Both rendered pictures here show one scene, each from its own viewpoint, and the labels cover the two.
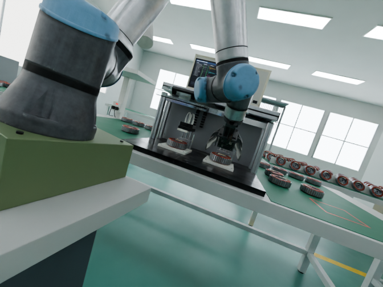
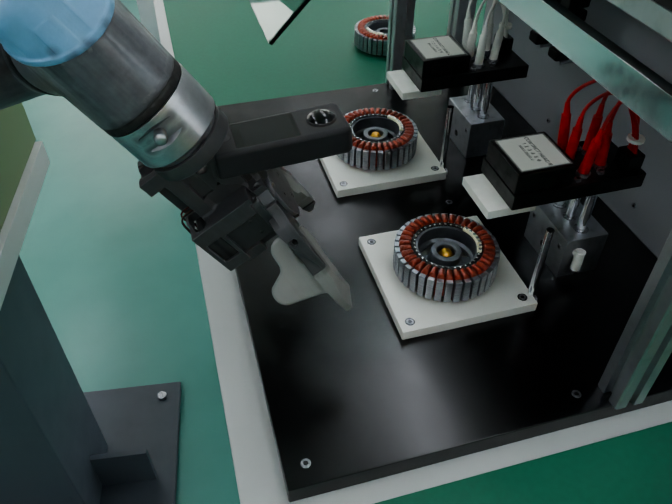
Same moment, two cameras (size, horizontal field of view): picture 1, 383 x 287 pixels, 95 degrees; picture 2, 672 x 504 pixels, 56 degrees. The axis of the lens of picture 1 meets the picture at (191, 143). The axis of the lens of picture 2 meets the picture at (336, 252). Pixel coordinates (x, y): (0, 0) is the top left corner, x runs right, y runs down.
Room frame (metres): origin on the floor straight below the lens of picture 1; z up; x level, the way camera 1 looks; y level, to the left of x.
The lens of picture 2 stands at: (0.56, -0.55, 1.27)
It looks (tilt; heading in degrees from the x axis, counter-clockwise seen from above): 43 degrees down; 63
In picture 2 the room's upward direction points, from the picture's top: straight up
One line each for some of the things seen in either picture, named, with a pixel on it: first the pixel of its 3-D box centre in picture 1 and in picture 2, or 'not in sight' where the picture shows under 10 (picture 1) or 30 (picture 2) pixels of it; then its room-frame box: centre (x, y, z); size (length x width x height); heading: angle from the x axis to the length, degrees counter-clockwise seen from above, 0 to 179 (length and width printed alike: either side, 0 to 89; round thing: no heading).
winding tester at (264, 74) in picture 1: (227, 88); not in sight; (1.22, -0.12, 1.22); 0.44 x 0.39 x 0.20; 79
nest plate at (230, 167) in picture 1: (219, 163); (442, 271); (0.89, -0.16, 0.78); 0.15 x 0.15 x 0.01; 79
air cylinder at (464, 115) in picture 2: (183, 142); (473, 124); (1.08, 0.04, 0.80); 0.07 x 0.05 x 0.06; 79
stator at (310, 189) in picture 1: (311, 190); not in sight; (0.95, -0.71, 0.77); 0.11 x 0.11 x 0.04
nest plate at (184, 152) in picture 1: (175, 147); (374, 153); (0.93, 0.07, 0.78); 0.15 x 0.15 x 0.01; 79
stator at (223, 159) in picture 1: (220, 158); (445, 255); (0.89, -0.16, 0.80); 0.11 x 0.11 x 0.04
